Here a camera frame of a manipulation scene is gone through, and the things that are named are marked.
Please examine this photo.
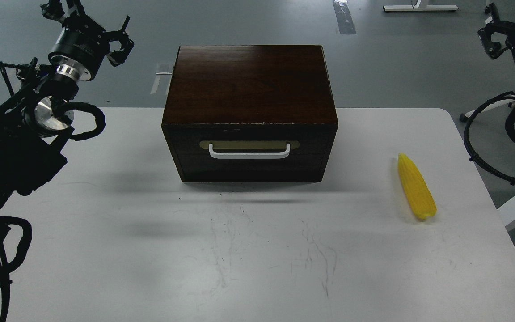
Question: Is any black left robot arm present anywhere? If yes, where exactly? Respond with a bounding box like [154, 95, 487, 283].
[0, 0, 135, 322]

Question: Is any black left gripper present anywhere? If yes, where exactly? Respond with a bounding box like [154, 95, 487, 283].
[41, 0, 135, 82]

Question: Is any white desk leg frame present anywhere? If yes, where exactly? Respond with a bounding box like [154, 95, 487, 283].
[382, 0, 459, 13]

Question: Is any dark wooden drawer cabinet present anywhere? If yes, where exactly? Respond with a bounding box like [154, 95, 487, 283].
[161, 45, 338, 182]

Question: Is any black cable loop right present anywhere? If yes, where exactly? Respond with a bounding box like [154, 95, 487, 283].
[463, 91, 515, 195]

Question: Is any white chair base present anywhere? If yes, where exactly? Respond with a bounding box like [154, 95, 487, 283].
[459, 92, 515, 123]

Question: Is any wooden drawer with white handle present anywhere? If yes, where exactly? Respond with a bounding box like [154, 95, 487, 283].
[173, 136, 327, 160]

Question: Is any yellow corn cob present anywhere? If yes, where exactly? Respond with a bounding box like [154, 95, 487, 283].
[397, 153, 437, 221]

